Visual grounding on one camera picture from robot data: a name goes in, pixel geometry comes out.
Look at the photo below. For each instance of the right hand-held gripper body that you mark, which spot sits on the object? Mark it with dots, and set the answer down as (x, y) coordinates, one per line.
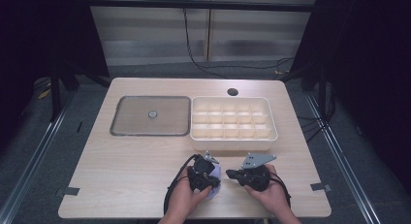
(257, 178)

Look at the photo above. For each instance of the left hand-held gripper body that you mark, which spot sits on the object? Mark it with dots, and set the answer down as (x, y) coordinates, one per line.
(198, 175)

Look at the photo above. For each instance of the lilac sock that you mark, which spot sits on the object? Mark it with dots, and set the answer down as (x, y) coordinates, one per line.
(217, 174)

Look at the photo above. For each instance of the white divided storage box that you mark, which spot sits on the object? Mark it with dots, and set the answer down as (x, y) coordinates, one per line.
(233, 123)

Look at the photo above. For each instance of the person's right hand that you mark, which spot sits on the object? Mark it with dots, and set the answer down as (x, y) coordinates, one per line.
(274, 198)

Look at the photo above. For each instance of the person's left hand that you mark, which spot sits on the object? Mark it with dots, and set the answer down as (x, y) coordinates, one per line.
(184, 201)

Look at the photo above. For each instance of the grey tape strip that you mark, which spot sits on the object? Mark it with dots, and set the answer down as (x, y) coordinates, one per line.
(69, 191)
(320, 186)

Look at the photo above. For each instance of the black metal stand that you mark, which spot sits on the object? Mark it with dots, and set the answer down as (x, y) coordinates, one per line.
(321, 91)
(55, 94)

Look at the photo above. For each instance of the small black floor piece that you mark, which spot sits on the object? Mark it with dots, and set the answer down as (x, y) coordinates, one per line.
(79, 127)

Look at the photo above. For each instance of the dark curtain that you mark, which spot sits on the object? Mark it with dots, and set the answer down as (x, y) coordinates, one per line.
(38, 39)
(368, 72)

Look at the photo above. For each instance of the black horizontal bar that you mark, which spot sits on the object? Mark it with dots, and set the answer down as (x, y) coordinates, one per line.
(200, 5)

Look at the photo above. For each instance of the yellow floor item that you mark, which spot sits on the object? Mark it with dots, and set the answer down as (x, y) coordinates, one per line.
(44, 94)

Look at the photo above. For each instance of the metal floor rail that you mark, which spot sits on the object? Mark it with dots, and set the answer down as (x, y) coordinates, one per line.
(35, 159)
(344, 159)

